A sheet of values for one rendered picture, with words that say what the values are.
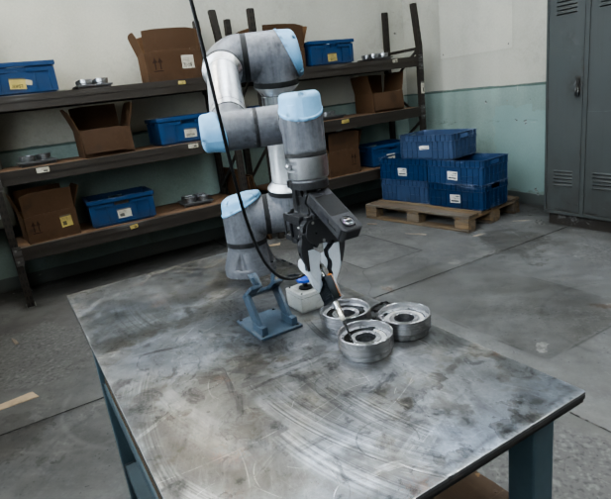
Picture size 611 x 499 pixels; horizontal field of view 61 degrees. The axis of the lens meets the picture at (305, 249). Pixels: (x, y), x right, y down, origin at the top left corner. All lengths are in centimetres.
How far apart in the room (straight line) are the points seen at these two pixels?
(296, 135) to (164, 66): 363
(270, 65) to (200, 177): 381
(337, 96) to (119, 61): 225
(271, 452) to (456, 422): 27
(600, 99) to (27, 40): 433
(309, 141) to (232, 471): 53
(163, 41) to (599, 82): 325
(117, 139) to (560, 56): 342
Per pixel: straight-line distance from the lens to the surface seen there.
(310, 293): 119
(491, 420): 83
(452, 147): 474
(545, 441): 95
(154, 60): 448
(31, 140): 481
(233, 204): 143
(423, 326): 103
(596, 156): 443
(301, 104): 90
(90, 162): 425
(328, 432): 81
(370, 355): 95
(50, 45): 487
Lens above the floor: 128
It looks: 17 degrees down
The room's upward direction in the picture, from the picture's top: 7 degrees counter-clockwise
